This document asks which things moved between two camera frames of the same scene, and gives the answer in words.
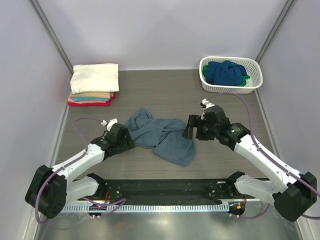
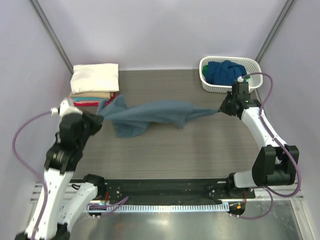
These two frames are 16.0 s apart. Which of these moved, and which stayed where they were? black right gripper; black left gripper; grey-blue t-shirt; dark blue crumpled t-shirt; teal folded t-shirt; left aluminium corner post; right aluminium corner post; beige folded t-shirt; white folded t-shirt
Moved: black left gripper; grey-blue t-shirt; black right gripper
Stayed: teal folded t-shirt; white folded t-shirt; right aluminium corner post; dark blue crumpled t-shirt; beige folded t-shirt; left aluminium corner post
